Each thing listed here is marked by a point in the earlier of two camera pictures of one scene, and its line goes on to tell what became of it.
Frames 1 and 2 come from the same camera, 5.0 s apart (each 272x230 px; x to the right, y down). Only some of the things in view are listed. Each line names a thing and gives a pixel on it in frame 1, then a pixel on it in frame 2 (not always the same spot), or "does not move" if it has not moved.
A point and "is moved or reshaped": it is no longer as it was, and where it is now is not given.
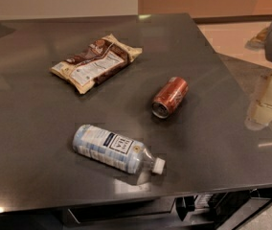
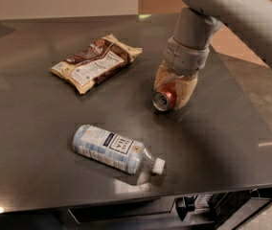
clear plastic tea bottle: x=116 y=150 does not move
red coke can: x=174 y=90 is moved or reshaped
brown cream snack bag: x=101 y=59 does not move
